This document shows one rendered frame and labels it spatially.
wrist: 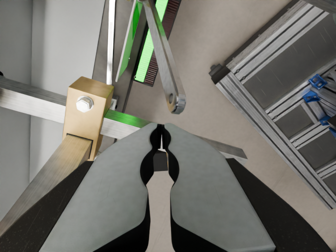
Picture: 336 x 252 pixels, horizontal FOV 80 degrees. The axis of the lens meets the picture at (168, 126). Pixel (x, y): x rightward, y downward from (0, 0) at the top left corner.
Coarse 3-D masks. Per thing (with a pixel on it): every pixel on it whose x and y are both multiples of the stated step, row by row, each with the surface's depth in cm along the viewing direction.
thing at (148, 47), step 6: (156, 0) 35; (162, 0) 35; (156, 6) 36; (162, 6) 36; (162, 12) 36; (150, 36) 38; (150, 42) 38; (144, 48) 39; (150, 48) 39; (144, 54) 40; (150, 54) 40; (144, 60) 40; (138, 66) 41; (144, 66) 41; (138, 72) 41; (144, 72) 41; (138, 78) 42
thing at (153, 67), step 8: (176, 0) 35; (168, 8) 36; (176, 8) 36; (168, 16) 36; (168, 24) 37; (168, 32) 38; (152, 56) 40; (152, 64) 41; (152, 72) 41; (144, 80) 42; (152, 80) 42
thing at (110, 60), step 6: (114, 0) 35; (114, 6) 35; (108, 12) 36; (114, 12) 36; (108, 18) 36; (114, 18) 36; (108, 24) 37; (114, 24) 37; (108, 30) 37; (108, 36) 38; (108, 42) 38; (108, 48) 39; (108, 54) 39; (108, 60) 40; (108, 66) 40; (108, 72) 41; (108, 78) 42
